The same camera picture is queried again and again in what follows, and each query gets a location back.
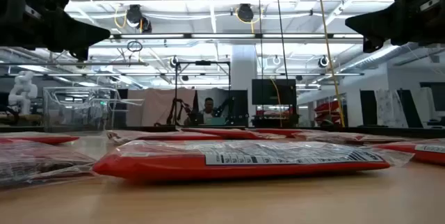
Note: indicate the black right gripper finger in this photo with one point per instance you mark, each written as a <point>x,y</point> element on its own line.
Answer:
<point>375,22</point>
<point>372,45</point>

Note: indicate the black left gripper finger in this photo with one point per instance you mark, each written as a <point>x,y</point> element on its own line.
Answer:
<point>76,32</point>
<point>81,54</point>

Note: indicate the black background robot arm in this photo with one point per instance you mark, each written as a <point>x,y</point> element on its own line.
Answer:
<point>179,107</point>
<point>226,105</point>

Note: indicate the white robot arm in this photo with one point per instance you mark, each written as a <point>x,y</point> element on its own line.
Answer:
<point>22,92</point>

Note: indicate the clear plastic basket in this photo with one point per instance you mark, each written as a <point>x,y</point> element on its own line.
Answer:
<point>69,112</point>

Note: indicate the black partition panel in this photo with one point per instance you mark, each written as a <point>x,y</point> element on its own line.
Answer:
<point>413,109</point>
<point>368,107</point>

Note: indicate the white patterned cloth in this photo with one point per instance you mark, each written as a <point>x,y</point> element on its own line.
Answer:
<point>389,107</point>

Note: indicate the red storage bin shelf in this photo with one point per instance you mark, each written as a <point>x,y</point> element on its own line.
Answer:
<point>325,107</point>

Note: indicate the black monitor screen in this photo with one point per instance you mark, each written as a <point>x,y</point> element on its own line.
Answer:
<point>267,92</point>
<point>434,95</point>

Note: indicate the pink fabric curtain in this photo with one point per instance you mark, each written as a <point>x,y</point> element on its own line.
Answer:
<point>153,107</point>

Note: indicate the grey fabric curtain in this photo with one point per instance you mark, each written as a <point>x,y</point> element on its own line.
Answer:
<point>205,93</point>

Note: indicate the white square pillar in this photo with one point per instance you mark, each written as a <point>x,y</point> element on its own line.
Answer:
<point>243,67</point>

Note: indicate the person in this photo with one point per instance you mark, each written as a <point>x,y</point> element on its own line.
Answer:
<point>208,107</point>

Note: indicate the black fabric curtain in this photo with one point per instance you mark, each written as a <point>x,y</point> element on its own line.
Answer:
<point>242,105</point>

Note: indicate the teal box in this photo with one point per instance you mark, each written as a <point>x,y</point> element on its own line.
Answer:
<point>217,121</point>

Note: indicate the black camera stand frame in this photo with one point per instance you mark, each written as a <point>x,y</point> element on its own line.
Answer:
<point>176,88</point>

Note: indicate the horizontal metal frame bar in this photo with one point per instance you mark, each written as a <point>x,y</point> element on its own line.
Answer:
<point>222,36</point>

